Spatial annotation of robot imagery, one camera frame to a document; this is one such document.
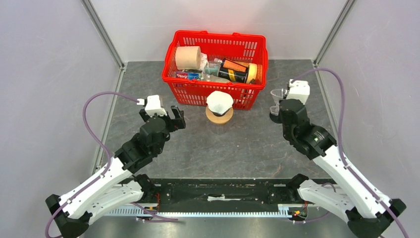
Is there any beige paper towel roll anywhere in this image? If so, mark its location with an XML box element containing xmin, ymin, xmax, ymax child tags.
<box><xmin>175</xmin><ymin>46</ymin><xmax>201</xmax><ymax>70</ymax></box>

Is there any black orange can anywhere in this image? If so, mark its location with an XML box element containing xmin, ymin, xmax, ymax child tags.
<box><xmin>217</xmin><ymin>59</ymin><xmax>248</xmax><ymax>83</ymax></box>

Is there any round wooden dripper holder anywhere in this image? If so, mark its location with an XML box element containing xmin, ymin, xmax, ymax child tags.
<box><xmin>206</xmin><ymin>106</ymin><xmax>234</xmax><ymax>125</ymax></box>

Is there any white slotted cable duct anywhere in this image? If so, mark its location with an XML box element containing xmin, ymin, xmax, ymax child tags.
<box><xmin>105</xmin><ymin>204</ymin><xmax>297</xmax><ymax>219</ymax></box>

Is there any aluminium frame post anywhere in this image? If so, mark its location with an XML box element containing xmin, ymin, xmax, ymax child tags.
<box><xmin>313</xmin><ymin>0</ymin><xmax>357</xmax><ymax>66</ymax></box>
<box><xmin>81</xmin><ymin>0</ymin><xmax>125</xmax><ymax>70</ymax></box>

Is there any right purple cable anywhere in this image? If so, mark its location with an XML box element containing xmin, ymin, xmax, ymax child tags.
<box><xmin>292</xmin><ymin>68</ymin><xmax>411</xmax><ymax>238</ymax></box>

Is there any white paper coffee filter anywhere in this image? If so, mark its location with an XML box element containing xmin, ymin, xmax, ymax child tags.
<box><xmin>206</xmin><ymin>91</ymin><xmax>234</xmax><ymax>117</ymax></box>

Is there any dark red black cup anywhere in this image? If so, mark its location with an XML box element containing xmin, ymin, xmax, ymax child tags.
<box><xmin>269</xmin><ymin>113</ymin><xmax>282</xmax><ymax>124</ymax></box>

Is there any left aluminium frame post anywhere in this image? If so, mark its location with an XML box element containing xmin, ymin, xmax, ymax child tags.
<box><xmin>81</xmin><ymin>0</ymin><xmax>125</xmax><ymax>70</ymax></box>

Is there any red plastic shopping basket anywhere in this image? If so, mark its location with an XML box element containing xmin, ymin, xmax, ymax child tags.
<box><xmin>161</xmin><ymin>30</ymin><xmax>268</xmax><ymax>110</ymax></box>

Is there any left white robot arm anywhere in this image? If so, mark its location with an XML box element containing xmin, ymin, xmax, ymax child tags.
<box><xmin>45</xmin><ymin>106</ymin><xmax>186</xmax><ymax>238</ymax></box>

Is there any purple cable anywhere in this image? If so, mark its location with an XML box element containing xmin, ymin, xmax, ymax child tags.
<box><xmin>45</xmin><ymin>92</ymin><xmax>179</xmax><ymax>238</ymax></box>
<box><xmin>292</xmin><ymin>68</ymin><xmax>411</xmax><ymax>238</ymax></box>

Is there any blue red small box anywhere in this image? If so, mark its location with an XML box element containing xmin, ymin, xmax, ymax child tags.
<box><xmin>175</xmin><ymin>70</ymin><xmax>203</xmax><ymax>81</ymax></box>

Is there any clear glass dripper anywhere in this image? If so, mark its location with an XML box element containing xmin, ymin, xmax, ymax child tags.
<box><xmin>269</xmin><ymin>89</ymin><xmax>285</xmax><ymax>116</ymax></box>

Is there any right aluminium frame post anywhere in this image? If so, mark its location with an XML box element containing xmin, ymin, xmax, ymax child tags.
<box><xmin>313</xmin><ymin>0</ymin><xmax>357</xmax><ymax>66</ymax></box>

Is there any clear plastic bottle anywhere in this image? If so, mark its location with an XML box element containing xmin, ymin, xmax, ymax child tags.
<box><xmin>203</xmin><ymin>60</ymin><xmax>221</xmax><ymax>81</ymax></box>

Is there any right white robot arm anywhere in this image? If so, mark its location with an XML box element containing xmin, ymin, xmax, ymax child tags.
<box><xmin>279</xmin><ymin>99</ymin><xmax>407</xmax><ymax>238</ymax></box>

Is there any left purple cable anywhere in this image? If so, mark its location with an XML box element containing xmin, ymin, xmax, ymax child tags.
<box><xmin>45</xmin><ymin>92</ymin><xmax>179</xmax><ymax>238</ymax></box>

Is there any glass beaker carafe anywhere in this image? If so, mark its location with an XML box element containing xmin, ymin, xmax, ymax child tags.
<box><xmin>210</xmin><ymin>122</ymin><xmax>228</xmax><ymax>135</ymax></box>

